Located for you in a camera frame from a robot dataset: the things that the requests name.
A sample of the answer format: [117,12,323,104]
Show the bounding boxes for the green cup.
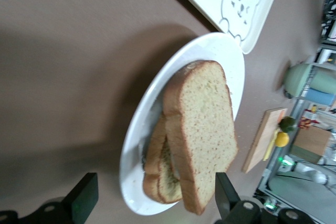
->
[312,71,336,95]

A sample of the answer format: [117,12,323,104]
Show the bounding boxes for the wooden cutting board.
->
[241,107,289,174]

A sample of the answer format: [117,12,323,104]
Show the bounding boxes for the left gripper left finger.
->
[36,173,99,224]

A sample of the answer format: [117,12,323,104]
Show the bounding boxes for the yellow plastic knife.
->
[262,129,279,161]

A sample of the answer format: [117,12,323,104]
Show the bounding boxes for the white wire cup rack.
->
[295,60,336,120]

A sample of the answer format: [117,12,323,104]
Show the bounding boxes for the brown cardboard box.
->
[291,125,333,164]

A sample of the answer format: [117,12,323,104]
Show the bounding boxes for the yellow lemon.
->
[274,131,290,147]

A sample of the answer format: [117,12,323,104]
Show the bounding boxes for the white round plate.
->
[119,31,246,216]

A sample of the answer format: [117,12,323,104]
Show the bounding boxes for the green bowl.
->
[285,62,316,99]

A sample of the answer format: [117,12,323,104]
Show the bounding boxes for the green avocado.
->
[279,116,298,133]

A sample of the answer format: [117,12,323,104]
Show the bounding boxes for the blue cup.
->
[306,89,336,106]

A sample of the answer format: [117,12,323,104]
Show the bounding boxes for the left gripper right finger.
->
[215,171,274,224]

